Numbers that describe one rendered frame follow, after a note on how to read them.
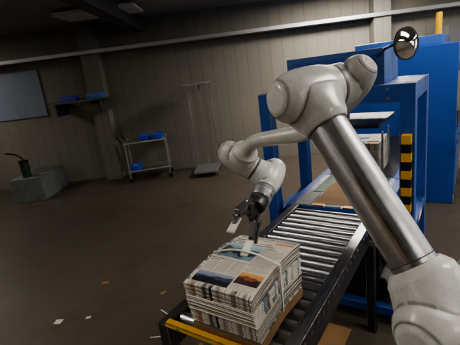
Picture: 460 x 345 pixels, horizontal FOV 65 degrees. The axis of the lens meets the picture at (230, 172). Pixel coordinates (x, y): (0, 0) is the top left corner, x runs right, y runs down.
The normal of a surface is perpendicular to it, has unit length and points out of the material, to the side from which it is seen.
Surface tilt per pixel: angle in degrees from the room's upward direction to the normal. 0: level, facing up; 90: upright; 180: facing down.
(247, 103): 90
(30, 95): 90
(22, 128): 90
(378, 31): 90
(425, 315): 36
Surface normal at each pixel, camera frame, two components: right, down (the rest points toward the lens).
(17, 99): 0.00, 0.26
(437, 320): -0.36, -0.51
